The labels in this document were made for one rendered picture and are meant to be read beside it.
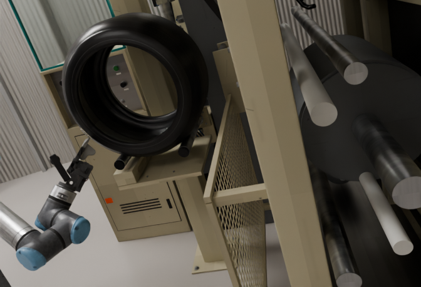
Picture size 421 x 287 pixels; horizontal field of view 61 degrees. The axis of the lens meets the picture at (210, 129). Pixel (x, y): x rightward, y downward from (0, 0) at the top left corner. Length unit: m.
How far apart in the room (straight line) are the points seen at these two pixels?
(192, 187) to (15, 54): 3.02
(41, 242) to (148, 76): 0.84
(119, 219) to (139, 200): 0.22
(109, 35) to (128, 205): 1.43
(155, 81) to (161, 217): 1.09
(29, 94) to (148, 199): 2.48
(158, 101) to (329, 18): 3.18
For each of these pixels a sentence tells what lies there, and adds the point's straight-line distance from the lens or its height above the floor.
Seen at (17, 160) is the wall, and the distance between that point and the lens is 4.86.
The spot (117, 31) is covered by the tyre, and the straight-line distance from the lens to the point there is 1.33.
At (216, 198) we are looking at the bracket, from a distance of 0.91.
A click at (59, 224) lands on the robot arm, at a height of 0.85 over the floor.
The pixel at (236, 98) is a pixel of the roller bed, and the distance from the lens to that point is 1.61.
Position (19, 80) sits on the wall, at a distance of 4.52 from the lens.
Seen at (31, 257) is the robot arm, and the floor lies 0.84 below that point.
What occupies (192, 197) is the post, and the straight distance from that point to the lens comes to 1.97.
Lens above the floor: 1.46
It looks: 21 degrees down
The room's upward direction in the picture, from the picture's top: 17 degrees counter-clockwise
